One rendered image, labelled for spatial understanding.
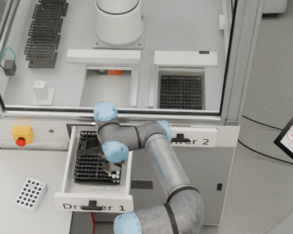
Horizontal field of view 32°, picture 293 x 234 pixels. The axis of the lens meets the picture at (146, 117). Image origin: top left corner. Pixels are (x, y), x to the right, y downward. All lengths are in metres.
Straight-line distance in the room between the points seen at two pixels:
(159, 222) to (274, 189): 1.81
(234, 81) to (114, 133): 0.50
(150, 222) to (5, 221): 0.95
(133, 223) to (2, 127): 1.06
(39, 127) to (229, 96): 0.78
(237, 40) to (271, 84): 1.81
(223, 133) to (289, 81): 1.52
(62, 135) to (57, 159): 0.11
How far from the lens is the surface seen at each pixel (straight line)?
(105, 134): 1.61
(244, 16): 1.65
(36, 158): 2.25
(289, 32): 3.90
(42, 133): 2.20
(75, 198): 1.93
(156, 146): 1.54
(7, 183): 2.21
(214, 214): 2.70
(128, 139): 1.60
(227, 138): 2.13
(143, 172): 2.37
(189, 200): 1.34
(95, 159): 2.03
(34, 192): 2.14
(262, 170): 3.10
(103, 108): 1.64
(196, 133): 2.07
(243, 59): 1.78
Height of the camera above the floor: 2.59
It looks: 52 degrees down
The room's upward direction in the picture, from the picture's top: 2 degrees counter-clockwise
